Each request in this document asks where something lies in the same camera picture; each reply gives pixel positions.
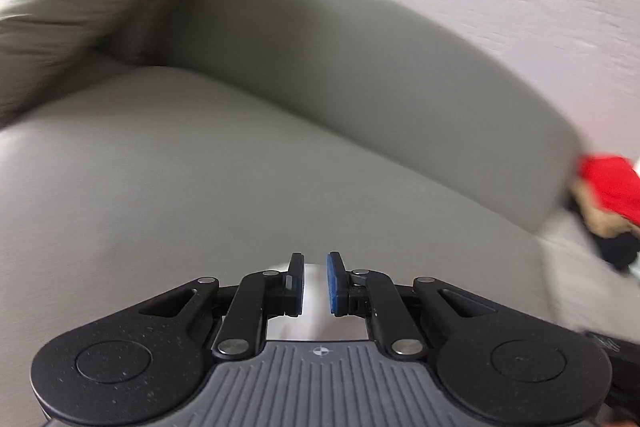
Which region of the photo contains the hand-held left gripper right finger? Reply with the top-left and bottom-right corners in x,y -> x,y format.
326,251 -> 498,360

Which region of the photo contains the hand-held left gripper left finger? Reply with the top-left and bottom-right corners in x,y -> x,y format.
137,253 -> 306,360

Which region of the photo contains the white garment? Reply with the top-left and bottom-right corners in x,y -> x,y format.
265,261 -> 372,342

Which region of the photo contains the red cloth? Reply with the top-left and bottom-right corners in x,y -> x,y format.
577,153 -> 640,228

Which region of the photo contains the grey sofa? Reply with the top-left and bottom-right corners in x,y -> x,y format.
0,0 -> 640,427

